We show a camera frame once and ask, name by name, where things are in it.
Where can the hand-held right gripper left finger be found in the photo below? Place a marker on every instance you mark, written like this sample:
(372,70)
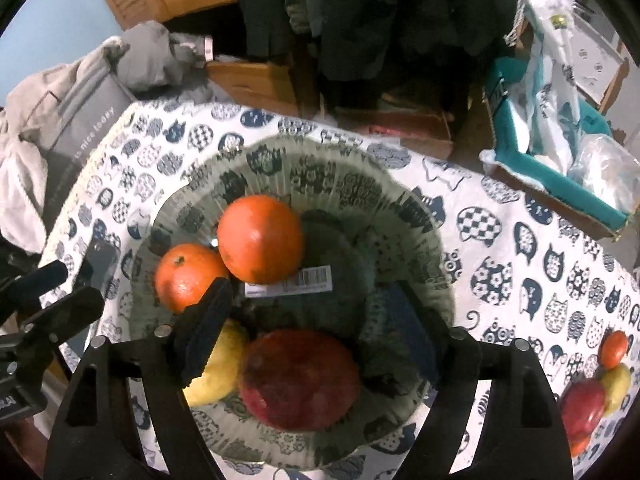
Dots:
(205,332)

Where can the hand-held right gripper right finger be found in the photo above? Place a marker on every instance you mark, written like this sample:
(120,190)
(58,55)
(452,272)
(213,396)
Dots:
(407,335)

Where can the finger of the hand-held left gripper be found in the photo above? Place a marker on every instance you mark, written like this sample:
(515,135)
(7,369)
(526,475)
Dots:
(40,276)
(65,317)

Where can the yellow pear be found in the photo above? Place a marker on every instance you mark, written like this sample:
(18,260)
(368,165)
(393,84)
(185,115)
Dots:
(225,360)

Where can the orange with green stem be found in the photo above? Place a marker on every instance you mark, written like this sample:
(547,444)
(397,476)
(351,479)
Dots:
(185,280)

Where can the red apple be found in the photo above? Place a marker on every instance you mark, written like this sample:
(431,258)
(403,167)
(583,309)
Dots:
(582,407)
(300,380)

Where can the large orange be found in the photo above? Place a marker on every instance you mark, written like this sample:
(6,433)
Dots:
(260,240)

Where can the ribbed glass bowl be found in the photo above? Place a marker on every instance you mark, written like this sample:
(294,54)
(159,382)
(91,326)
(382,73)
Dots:
(350,210)

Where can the cat print tablecloth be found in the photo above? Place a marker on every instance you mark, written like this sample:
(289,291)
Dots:
(500,270)

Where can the light grey garment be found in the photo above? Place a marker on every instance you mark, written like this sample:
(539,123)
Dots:
(25,160)

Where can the small tangerine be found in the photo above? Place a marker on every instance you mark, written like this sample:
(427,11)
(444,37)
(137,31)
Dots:
(614,349)

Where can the teal storage box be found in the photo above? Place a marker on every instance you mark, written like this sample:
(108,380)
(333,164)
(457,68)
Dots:
(550,180)

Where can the small yellow fruit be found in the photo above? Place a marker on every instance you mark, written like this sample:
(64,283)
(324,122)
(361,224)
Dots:
(619,387)

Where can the dark grey garment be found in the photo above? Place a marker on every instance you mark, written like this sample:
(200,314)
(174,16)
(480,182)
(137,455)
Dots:
(155,55)

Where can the wooden drawer box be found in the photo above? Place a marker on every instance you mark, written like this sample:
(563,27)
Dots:
(250,85)

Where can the clear plastic bag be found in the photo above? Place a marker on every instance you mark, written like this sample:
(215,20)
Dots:
(607,170)

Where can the patterned plastic bag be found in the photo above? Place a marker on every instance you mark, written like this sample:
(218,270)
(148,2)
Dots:
(550,85)

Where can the black coat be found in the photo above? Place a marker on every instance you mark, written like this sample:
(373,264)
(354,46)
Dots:
(400,10)

